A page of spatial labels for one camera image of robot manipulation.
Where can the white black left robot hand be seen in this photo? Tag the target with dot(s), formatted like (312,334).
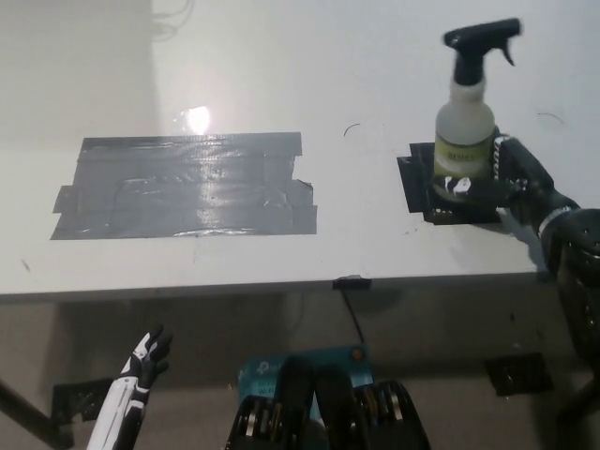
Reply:
(119,403)

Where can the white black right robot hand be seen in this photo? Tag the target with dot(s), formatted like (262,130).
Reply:
(525,187)

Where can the green label spray bottle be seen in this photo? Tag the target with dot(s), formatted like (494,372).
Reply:
(461,117)

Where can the black robot torso teal top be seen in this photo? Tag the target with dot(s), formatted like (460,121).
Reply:
(328,408)

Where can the black floor tape patch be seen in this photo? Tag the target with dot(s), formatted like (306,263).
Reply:
(518,375)
(79,398)

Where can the black metal table leg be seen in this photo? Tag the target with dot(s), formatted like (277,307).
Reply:
(33,417)

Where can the black tape square patch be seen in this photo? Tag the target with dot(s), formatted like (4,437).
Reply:
(416,197)

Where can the small black tape strip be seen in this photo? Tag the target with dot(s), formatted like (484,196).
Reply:
(351,282)

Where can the grey duct tape patch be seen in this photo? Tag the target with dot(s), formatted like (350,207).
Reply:
(187,192)

